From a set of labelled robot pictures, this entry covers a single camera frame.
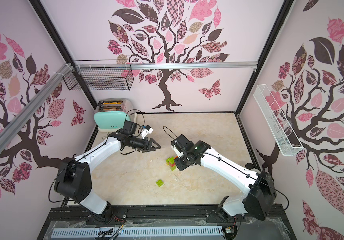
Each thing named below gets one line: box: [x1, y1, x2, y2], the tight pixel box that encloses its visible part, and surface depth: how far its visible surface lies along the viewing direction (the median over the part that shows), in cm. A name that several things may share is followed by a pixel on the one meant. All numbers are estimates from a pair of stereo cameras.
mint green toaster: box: [93, 98, 135, 132], surface depth 103 cm
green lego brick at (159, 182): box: [155, 179, 164, 187], surface depth 85 cm
